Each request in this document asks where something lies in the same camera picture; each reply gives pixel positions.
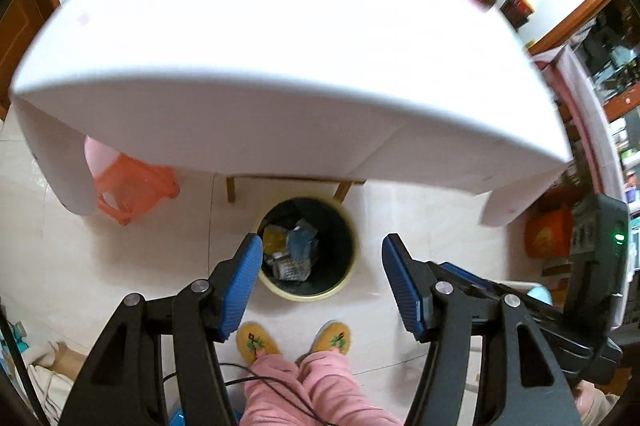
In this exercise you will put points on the person's right forearm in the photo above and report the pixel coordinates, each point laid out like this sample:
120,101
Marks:
595,406

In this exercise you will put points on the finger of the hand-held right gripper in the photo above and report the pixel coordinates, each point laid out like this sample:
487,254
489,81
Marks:
470,278

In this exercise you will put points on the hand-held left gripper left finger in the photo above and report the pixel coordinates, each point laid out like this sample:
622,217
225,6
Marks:
242,286

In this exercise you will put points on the orange bucket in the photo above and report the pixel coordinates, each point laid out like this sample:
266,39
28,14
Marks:
547,233

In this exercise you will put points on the table with pink cloth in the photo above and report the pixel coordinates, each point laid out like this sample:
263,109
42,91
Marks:
595,116

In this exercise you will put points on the yellow-rimmed black trash bin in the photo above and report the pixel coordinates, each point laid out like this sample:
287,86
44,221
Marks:
340,226

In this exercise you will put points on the person's leg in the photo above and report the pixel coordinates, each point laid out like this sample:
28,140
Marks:
345,391
270,391

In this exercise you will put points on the tall dark basket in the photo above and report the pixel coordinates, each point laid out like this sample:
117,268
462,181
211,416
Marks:
517,8

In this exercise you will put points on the yellow embroidered slipper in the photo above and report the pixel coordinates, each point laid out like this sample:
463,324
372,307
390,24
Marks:
252,341
335,338

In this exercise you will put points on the person's right leg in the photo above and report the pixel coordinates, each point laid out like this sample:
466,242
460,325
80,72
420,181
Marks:
345,391

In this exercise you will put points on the brown wooden door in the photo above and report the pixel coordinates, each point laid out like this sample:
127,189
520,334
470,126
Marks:
25,21

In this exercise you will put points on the blue face mask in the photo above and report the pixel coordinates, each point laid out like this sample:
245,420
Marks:
300,243

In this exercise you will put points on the printed cartoon tablecloth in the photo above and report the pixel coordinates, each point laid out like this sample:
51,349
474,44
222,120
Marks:
275,56

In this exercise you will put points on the person's left leg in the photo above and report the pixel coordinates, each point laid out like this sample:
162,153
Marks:
270,391

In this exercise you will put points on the orange plastic stool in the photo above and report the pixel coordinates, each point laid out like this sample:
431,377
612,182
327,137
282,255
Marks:
135,186

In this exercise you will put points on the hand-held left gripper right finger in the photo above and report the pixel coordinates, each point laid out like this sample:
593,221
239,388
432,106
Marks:
400,286

